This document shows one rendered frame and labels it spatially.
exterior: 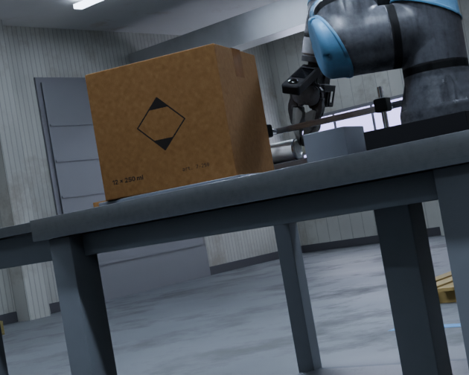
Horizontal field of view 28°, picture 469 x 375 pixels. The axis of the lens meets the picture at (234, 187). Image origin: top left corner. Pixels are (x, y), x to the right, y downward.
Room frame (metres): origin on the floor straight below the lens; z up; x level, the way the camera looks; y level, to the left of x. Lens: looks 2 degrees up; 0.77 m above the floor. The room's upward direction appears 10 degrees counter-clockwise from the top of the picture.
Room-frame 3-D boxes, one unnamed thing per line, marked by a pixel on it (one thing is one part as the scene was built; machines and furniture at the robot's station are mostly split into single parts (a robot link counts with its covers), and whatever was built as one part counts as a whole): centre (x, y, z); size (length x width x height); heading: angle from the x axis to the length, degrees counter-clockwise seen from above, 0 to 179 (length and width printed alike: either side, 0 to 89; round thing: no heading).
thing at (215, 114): (2.01, 0.09, 0.99); 0.30 x 0.24 x 0.27; 69
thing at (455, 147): (1.77, -0.25, 0.81); 0.90 x 0.90 x 0.04; 50
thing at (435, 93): (1.66, -0.39, 0.93); 0.15 x 0.15 x 0.10
